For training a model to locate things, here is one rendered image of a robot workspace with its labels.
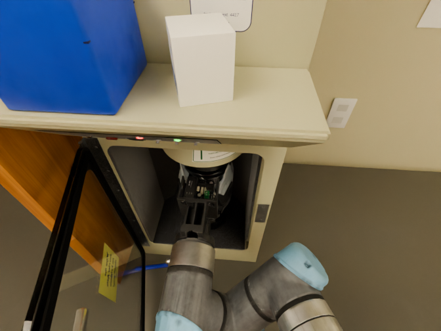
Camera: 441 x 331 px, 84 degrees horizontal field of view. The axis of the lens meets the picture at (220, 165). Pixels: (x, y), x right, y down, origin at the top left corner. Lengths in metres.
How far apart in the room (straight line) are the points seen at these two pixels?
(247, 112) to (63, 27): 0.15
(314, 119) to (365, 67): 0.63
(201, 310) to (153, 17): 0.37
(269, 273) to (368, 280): 0.47
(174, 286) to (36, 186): 0.25
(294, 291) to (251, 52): 0.31
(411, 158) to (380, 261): 0.47
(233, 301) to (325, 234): 0.48
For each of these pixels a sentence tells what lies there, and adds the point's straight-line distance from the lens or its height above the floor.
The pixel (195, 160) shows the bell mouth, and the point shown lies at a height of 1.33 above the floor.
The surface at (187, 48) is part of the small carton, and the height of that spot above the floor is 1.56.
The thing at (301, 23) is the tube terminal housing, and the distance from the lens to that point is 0.29.
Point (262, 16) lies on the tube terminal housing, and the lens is 0.29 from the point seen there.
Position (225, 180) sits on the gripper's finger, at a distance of 0.51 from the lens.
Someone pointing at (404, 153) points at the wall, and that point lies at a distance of 1.15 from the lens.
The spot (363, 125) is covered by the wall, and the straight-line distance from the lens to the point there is 0.98.
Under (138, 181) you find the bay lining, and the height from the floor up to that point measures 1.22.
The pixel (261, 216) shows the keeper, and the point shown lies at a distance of 0.53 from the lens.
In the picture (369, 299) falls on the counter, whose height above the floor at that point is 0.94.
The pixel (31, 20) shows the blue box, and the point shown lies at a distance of 0.22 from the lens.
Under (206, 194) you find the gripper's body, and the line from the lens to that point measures 0.45.
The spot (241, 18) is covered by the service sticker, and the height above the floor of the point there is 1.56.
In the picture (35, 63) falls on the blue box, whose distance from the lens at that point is 0.24.
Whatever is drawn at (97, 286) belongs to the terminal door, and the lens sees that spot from 0.42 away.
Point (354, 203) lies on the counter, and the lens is 0.96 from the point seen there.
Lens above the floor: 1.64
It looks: 47 degrees down
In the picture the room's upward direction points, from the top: straight up
